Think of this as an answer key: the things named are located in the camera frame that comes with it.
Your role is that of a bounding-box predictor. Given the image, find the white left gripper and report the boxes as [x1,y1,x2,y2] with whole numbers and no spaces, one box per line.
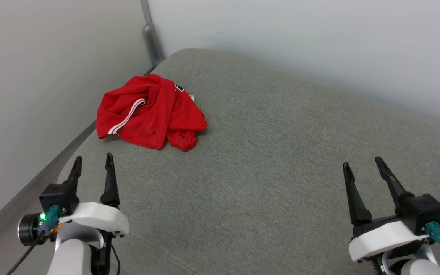
[18,153,129,249]

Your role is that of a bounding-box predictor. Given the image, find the thin black cable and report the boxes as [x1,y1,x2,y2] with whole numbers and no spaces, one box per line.
[110,244,121,275]

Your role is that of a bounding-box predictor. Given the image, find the grey fabric sofa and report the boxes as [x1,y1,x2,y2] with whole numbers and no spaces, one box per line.
[0,48,440,275]

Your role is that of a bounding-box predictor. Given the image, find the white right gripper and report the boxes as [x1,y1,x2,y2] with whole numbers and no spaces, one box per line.
[343,156,440,263]

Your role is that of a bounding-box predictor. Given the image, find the red sports shirt white stripes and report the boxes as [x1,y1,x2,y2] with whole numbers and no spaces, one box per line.
[96,74,208,152]

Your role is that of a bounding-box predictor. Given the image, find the grey metal pole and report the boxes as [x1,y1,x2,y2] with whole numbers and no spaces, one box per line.
[141,0,166,68]

